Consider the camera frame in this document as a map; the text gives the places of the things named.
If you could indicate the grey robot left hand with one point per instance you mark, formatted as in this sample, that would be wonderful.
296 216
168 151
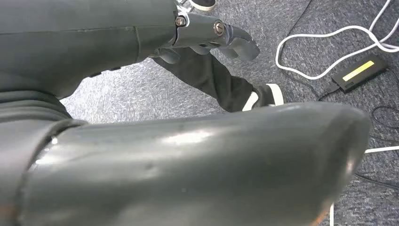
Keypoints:
187 174

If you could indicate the black power adapter yellow label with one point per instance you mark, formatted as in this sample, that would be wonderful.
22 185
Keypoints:
358 73

